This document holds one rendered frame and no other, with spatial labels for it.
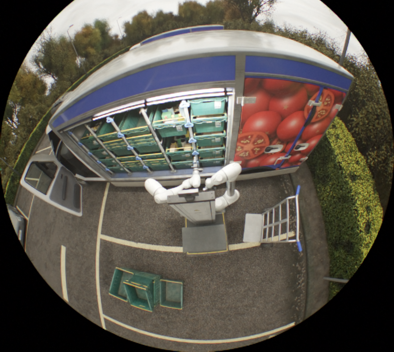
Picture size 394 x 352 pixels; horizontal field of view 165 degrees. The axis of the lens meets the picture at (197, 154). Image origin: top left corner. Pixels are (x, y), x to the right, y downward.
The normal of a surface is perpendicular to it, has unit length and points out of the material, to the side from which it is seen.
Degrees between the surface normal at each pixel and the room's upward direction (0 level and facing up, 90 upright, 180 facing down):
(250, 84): 90
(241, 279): 0
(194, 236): 0
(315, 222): 7
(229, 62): 90
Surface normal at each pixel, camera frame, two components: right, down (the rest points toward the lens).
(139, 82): 0.03, 0.82
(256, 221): -0.12, -0.57
